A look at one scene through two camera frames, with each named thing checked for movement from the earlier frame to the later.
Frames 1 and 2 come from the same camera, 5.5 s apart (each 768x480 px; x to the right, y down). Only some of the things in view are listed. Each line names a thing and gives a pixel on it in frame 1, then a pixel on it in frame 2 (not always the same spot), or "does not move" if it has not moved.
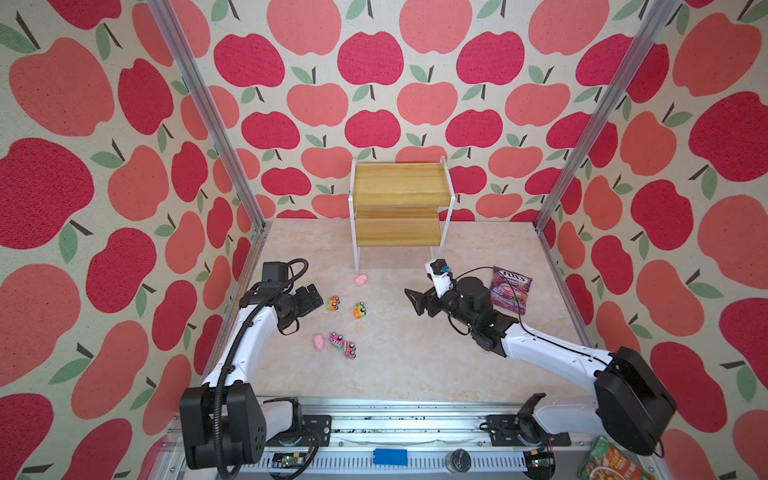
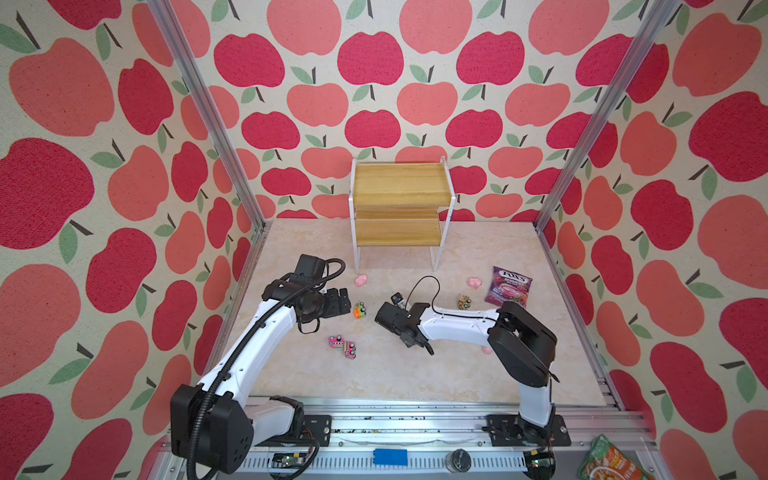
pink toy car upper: (336, 340) does not move
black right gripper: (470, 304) to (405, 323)
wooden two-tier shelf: (399, 204) does not move
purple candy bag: (504, 297) does not move
